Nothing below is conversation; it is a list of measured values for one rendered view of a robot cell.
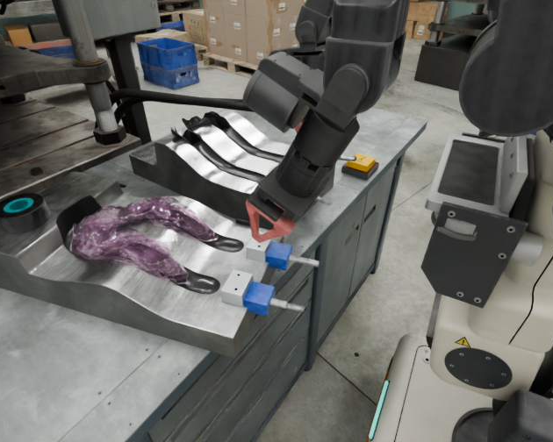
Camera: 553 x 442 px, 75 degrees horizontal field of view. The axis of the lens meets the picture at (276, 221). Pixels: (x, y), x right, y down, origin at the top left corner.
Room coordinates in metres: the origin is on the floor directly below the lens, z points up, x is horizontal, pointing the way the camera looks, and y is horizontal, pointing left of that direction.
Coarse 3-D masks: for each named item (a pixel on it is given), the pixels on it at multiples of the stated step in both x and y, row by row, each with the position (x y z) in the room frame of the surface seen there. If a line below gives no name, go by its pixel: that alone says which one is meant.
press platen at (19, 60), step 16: (0, 48) 1.32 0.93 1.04; (16, 48) 1.32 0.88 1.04; (0, 64) 1.11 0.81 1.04; (16, 64) 1.11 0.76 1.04; (32, 64) 1.11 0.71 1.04; (48, 64) 1.11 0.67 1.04; (64, 64) 1.12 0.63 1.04; (80, 64) 1.11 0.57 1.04; (96, 64) 1.11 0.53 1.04; (0, 80) 0.98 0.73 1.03; (16, 80) 1.01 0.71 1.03; (32, 80) 1.04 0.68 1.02; (48, 80) 1.06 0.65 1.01; (64, 80) 1.07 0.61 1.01; (80, 80) 1.09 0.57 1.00; (96, 80) 1.10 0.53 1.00; (0, 96) 0.96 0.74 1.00
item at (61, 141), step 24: (0, 120) 1.33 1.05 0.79; (24, 120) 1.33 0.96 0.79; (48, 120) 1.33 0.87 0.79; (72, 120) 1.33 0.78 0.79; (0, 144) 1.12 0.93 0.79; (24, 144) 1.12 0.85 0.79; (48, 144) 1.12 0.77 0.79; (72, 144) 1.13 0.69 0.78; (0, 168) 0.95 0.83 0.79; (24, 168) 0.95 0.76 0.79; (48, 168) 0.95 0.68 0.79; (72, 168) 0.96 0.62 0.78; (0, 192) 0.82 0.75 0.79; (24, 192) 0.84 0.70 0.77
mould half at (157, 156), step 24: (240, 120) 0.97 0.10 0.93; (168, 144) 0.80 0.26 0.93; (216, 144) 0.85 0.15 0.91; (264, 144) 0.91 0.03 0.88; (144, 168) 0.86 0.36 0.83; (168, 168) 0.80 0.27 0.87; (192, 168) 0.75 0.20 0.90; (216, 168) 0.77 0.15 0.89; (264, 168) 0.77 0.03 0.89; (192, 192) 0.76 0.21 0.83; (216, 192) 0.71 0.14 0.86; (240, 192) 0.67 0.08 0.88; (240, 216) 0.67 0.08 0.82
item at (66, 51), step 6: (42, 48) 4.03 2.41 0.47; (48, 48) 4.07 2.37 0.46; (54, 48) 4.11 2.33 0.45; (60, 48) 4.15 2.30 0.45; (66, 48) 4.19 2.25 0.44; (72, 48) 4.23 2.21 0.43; (48, 54) 4.05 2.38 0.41; (54, 54) 4.09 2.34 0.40; (60, 54) 3.77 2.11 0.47; (66, 54) 3.81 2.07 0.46; (72, 54) 3.85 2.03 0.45
